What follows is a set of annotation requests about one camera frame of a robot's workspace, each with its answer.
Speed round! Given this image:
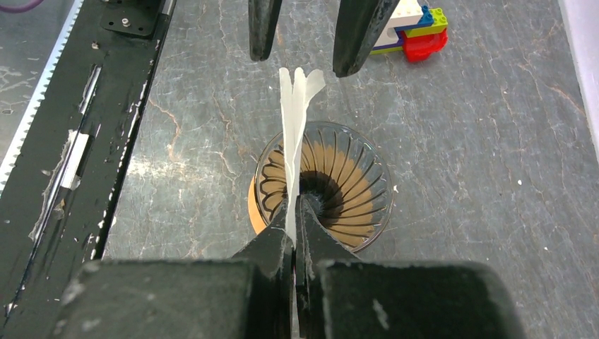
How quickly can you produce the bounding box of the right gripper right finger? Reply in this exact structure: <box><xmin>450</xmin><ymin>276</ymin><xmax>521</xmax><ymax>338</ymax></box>
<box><xmin>295</xmin><ymin>197</ymin><xmax>526</xmax><ymax>338</ymax></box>

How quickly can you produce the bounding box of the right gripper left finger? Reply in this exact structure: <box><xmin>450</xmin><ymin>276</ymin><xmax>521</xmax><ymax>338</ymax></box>
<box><xmin>49</xmin><ymin>203</ymin><xmax>293</xmax><ymax>338</ymax></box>

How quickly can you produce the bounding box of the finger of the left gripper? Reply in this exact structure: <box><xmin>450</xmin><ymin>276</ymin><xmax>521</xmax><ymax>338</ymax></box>
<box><xmin>333</xmin><ymin>0</ymin><xmax>399</xmax><ymax>78</ymax></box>
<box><xmin>248</xmin><ymin>0</ymin><xmax>282</xmax><ymax>61</ymax></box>

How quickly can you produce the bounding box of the white paper coffee filter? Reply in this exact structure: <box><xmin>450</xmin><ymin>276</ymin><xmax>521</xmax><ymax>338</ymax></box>
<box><xmin>279</xmin><ymin>67</ymin><xmax>325</xmax><ymax>246</ymax></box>

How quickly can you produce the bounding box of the glass cone dripper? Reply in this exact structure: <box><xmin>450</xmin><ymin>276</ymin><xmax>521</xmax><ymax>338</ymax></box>
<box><xmin>248</xmin><ymin>121</ymin><xmax>393</xmax><ymax>253</ymax></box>

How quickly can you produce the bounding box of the multicoloured block stack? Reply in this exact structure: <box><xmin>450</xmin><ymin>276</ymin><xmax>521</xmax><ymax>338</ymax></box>
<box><xmin>370</xmin><ymin>1</ymin><xmax>449</xmax><ymax>55</ymax></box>

